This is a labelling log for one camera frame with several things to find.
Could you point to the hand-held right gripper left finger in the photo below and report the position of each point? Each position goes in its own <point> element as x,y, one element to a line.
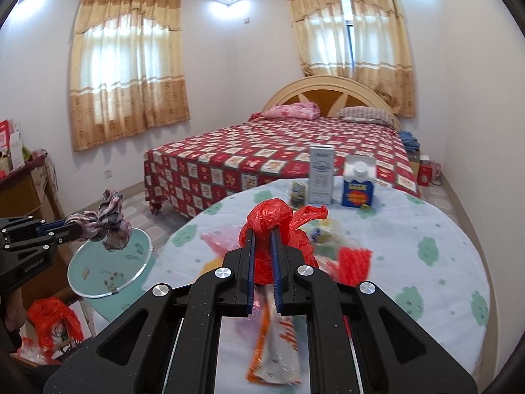
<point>249,271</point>

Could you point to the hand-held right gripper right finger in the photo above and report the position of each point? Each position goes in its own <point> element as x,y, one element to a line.
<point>275,271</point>

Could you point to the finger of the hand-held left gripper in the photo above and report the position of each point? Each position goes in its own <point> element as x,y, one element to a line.
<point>61,237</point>
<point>53,225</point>

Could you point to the plaid cloth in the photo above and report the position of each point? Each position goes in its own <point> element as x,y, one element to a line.
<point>110,225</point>

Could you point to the green cartoon-print basin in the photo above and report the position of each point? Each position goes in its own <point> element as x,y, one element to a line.
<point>102,266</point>

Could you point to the red plastic bag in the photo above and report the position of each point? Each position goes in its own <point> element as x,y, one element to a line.
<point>49,320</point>
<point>266,217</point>

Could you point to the orange snack wrapper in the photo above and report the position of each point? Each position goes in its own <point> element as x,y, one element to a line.
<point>279,349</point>

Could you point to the person's left hand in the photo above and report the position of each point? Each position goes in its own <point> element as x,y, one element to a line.
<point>15,310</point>

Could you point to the brown wooden cabinet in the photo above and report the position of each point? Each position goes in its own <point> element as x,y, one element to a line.
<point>20,197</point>

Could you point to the crumpled clear plastic wrapper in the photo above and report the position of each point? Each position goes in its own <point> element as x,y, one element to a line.
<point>330,234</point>

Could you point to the green cloth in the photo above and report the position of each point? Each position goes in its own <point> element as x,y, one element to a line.
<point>27,152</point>

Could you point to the red striped snack wrapper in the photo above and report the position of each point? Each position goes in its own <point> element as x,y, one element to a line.
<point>354,264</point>

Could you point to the white cardboard box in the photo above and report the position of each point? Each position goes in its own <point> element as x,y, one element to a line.
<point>17,150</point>

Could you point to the red cardboard box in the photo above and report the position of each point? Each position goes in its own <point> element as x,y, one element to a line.
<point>5,135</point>

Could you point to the tall white carton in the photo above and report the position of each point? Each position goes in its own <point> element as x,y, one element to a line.
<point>322,172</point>

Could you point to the blue and white milk carton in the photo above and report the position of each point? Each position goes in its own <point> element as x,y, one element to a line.
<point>359,188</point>

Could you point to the bed with red quilt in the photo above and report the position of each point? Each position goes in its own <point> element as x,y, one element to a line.
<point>266,147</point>

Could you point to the pink pillow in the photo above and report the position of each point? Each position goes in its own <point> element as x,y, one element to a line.
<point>291,111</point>

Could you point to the wide beige patterned curtain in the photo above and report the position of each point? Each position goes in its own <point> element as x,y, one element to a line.
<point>127,69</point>

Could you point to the striped pillow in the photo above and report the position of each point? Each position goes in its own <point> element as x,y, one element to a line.
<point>365,115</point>

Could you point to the folded blue cloth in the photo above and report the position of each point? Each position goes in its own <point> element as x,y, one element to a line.
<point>410,139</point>

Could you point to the cream wooden bed headboard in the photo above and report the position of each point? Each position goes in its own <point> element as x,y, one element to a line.
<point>328,90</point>

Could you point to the narrow beige patterned curtain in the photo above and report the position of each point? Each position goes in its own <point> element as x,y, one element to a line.
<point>369,41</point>

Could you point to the white wall socket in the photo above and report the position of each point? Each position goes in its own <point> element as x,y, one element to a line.
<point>107,173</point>

